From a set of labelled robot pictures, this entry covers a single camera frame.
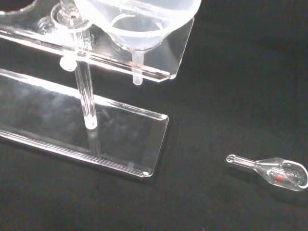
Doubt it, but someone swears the black bench cloth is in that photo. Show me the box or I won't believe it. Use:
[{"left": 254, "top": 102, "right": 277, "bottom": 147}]
[{"left": 0, "top": 0, "right": 308, "bottom": 231}]

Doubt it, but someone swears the clear acrylic funnel stand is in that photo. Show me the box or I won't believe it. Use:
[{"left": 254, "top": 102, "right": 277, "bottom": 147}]
[{"left": 0, "top": 0, "right": 195, "bottom": 178}]

